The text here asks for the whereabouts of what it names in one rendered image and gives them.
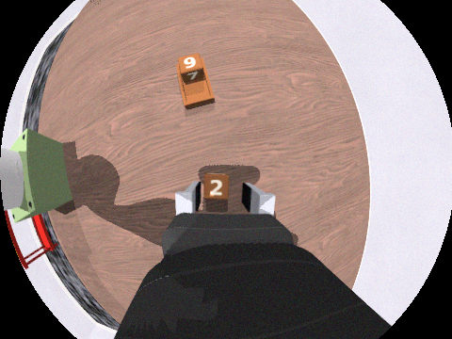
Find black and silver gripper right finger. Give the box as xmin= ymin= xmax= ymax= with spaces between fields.
xmin=242 ymin=183 xmax=275 ymax=216

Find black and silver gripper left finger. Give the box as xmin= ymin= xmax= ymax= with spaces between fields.
xmin=175 ymin=182 xmax=201 ymax=216

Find orange open tray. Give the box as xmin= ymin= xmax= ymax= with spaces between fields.
xmin=176 ymin=57 xmax=215 ymax=109

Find orange cube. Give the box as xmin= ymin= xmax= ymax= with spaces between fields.
xmin=203 ymin=172 xmax=230 ymax=200
xmin=178 ymin=53 xmax=204 ymax=82

